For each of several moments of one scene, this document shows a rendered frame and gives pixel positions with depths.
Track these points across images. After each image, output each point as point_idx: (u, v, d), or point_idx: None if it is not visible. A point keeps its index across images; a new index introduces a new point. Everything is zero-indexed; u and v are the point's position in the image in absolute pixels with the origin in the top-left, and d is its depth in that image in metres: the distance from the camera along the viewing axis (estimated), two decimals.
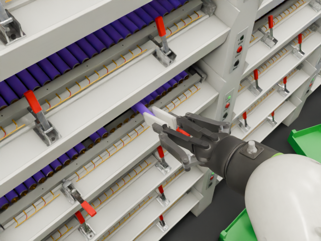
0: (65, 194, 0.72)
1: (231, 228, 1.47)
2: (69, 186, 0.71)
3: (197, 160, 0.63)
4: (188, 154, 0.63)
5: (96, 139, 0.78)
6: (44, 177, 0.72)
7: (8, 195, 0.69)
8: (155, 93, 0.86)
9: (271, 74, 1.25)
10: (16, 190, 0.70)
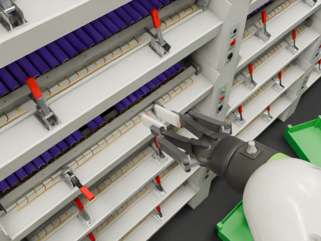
0: (65, 180, 0.75)
1: (228, 220, 1.50)
2: (68, 172, 0.74)
3: (197, 160, 0.63)
4: (187, 155, 0.63)
5: (94, 128, 0.81)
6: (44, 163, 0.75)
7: (10, 180, 0.72)
8: (152, 85, 0.89)
9: (266, 69, 1.28)
10: (17, 176, 0.73)
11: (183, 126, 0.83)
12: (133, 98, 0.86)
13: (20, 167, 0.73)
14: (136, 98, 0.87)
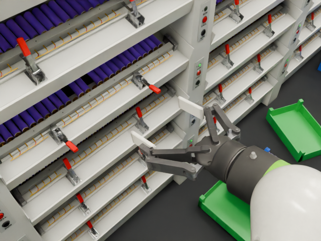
0: (53, 137, 0.86)
1: (210, 194, 1.60)
2: (56, 129, 0.84)
3: None
4: None
5: (80, 93, 0.91)
6: (35, 122, 0.86)
7: (5, 135, 0.82)
8: (133, 58, 1.00)
9: (243, 51, 1.38)
10: (11, 132, 0.83)
11: (158, 92, 0.93)
12: (115, 69, 0.97)
13: (13, 125, 0.84)
14: (118, 68, 0.97)
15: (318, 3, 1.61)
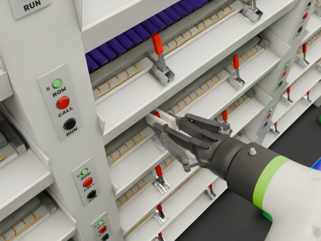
0: (156, 143, 0.79)
1: None
2: (155, 131, 0.79)
3: None
4: None
5: None
6: None
7: None
8: None
9: (315, 49, 1.31)
10: None
11: (234, 55, 0.86)
12: None
13: None
14: None
15: None
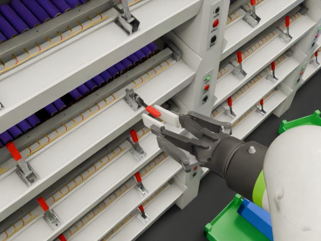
0: (21, 177, 0.66)
1: (218, 221, 1.40)
2: None
3: None
4: None
5: (53, 113, 0.72)
6: None
7: None
8: (121, 66, 0.80)
9: (257, 59, 1.19)
10: None
11: (158, 116, 0.73)
12: (100, 81, 0.77)
13: None
14: (103, 80, 0.78)
15: None
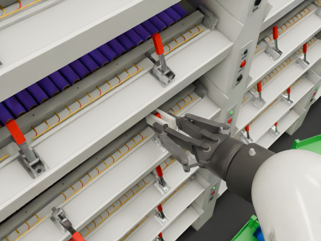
0: (56, 223, 0.67)
1: None
2: (59, 215, 0.65)
3: None
4: None
5: None
6: None
7: None
8: None
9: (275, 85, 1.19)
10: None
11: (155, 114, 0.74)
12: None
13: None
14: None
15: None
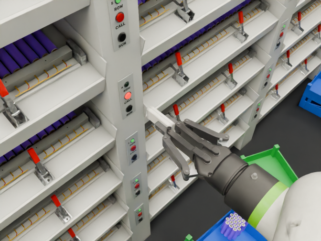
0: None
1: None
2: None
3: (225, 149, 0.70)
4: None
5: None
6: None
7: None
8: (34, 138, 0.80)
9: (199, 107, 1.18)
10: None
11: (29, 149, 0.72)
12: (9, 155, 0.77)
13: None
14: (13, 154, 0.77)
15: (292, 43, 1.41)
